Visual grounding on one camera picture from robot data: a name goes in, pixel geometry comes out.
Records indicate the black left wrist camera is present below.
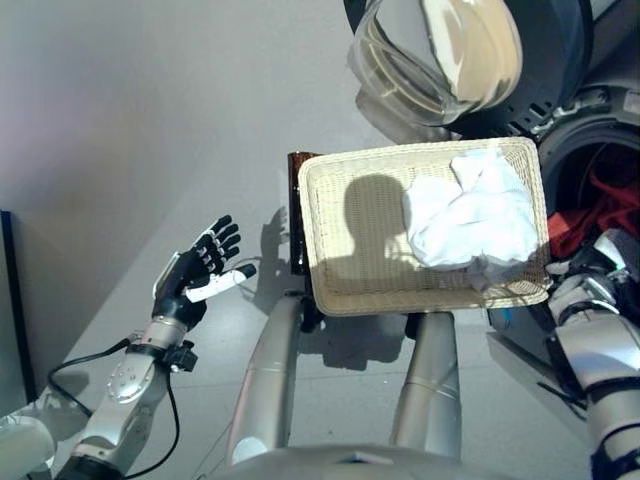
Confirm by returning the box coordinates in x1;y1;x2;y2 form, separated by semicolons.
162;339;199;374

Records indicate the cream wicker laundry basket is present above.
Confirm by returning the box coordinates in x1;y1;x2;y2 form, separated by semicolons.
297;136;555;317

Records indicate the red garment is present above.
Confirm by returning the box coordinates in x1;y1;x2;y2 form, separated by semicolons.
547;147;640;261

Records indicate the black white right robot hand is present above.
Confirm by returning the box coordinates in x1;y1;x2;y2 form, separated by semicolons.
544;227;640;281

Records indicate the silver robot torso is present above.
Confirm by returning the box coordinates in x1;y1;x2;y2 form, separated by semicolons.
209;442;506;480

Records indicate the round washing machine door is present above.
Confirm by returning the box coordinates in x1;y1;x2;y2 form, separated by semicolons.
344;0;596;144

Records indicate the dark edged grey panel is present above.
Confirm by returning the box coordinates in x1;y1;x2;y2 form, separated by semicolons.
0;209;37;405

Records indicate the dark grey washing machine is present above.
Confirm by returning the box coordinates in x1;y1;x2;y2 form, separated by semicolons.
487;0;640;401

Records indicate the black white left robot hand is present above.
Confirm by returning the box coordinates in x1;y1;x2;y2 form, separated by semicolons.
151;214;258;334

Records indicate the white garment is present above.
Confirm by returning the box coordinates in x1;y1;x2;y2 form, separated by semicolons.
401;146;541;274

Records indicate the silver right robot leg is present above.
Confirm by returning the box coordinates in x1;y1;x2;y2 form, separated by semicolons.
389;312;461;459

